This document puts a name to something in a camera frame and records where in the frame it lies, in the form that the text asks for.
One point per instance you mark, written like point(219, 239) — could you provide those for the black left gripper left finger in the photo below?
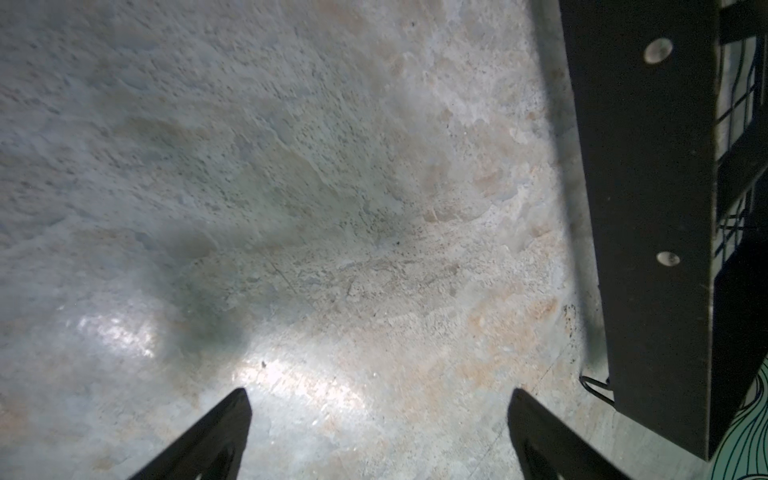
point(211, 449)

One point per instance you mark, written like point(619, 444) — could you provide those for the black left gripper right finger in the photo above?
point(547, 448)

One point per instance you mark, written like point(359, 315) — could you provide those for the black wire dish rack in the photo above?
point(671, 105)

